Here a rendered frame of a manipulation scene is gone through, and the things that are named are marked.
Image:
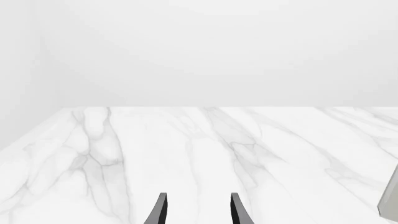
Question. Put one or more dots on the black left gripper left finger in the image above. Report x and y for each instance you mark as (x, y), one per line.
(158, 213)

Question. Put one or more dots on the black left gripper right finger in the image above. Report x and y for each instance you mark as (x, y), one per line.
(240, 213)

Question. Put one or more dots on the grey book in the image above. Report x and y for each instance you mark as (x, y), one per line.
(390, 200)

